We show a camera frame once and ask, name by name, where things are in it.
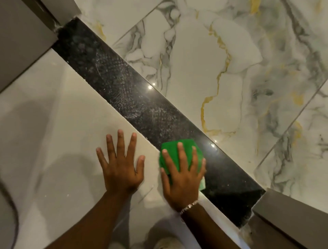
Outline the person's left hand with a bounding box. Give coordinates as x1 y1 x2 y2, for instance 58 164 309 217
96 129 146 194

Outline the person's right hand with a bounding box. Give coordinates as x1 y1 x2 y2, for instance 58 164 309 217
160 142 207 211

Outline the green cleaning cloth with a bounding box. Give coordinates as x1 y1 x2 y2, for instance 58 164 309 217
159 139 207 191

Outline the person's right forearm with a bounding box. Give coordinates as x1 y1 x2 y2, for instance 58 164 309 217
179 203 235 249

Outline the person's left forearm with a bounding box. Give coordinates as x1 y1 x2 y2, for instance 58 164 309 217
46 191 132 249

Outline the black granite door threshold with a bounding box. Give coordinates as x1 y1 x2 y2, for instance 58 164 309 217
51 17 266 229

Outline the silver wrist bracelet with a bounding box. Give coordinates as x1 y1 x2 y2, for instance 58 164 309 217
179 200 199 215

